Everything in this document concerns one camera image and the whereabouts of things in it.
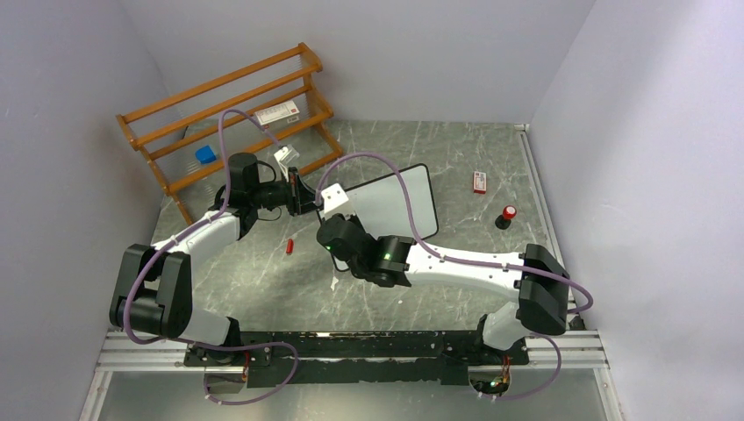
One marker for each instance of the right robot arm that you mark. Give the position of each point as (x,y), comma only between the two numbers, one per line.
(533,284)

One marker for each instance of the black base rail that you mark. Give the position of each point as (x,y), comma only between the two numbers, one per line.
(350,357)

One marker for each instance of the white red box on shelf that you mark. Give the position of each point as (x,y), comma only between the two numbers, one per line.
(274,113)

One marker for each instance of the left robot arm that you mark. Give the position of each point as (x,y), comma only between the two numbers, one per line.
(153,292)

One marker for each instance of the blue eraser on shelf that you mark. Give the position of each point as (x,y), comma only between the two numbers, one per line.
(205,155)

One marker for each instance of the small whiteboard with black frame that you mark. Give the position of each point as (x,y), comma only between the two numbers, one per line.
(392,214)

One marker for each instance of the red black stamp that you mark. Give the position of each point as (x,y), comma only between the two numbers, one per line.
(504,220)

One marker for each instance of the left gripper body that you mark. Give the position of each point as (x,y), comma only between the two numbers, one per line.
(285,192)

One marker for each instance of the small red white box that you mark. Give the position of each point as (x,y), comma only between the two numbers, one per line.
(480,182)

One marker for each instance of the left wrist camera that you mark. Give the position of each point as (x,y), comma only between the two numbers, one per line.
(285,157)

